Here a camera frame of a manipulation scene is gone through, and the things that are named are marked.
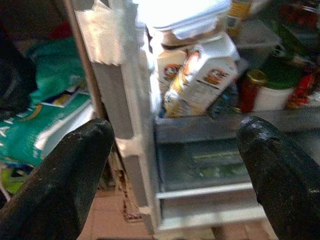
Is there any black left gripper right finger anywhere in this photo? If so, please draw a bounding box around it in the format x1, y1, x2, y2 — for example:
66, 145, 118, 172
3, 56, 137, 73
236, 116, 320, 240

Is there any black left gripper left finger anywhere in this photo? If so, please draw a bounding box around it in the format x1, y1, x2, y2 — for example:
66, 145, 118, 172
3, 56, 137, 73
0, 118, 116, 240

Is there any clear fridge crisper drawer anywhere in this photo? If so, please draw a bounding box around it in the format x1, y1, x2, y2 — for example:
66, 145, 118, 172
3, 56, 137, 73
156, 142, 258, 198

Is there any white open fridge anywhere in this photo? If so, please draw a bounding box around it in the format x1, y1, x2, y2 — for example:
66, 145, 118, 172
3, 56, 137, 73
63, 0, 320, 237

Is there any bright green plastic bag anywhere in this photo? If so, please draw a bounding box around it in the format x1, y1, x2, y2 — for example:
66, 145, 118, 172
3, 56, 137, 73
0, 166, 31, 196

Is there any teal printed rice sack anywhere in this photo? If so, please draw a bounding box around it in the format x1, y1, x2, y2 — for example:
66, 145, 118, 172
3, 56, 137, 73
0, 89, 95, 167

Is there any white tub green lid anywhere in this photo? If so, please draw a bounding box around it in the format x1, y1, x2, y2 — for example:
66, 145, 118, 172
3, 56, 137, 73
253, 62, 303, 112

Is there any red foil packet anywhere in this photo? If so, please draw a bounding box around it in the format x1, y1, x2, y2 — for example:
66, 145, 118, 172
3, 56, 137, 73
286, 73, 316, 110

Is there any red jar gold lid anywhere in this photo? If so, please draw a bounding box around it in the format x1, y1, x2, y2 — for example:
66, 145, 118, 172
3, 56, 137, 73
238, 69, 268, 113

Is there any teal plastic bag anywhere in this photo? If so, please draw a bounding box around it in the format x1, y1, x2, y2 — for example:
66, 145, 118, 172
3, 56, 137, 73
26, 37, 87, 102

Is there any white printed drink carton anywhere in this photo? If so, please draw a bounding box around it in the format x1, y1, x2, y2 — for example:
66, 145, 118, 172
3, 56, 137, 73
163, 32, 242, 118

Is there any red cloth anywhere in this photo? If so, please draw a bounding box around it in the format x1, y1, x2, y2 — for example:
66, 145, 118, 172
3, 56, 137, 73
48, 22, 74, 40

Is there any cream printed carton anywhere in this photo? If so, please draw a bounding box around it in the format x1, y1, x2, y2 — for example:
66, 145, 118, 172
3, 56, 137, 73
156, 48, 188, 93

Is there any yellow carton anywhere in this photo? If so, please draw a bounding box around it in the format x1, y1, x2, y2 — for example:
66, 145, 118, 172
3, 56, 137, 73
226, 0, 253, 38

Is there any clear lidded food box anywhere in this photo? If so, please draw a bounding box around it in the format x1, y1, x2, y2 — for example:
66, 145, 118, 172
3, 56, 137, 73
149, 0, 233, 47

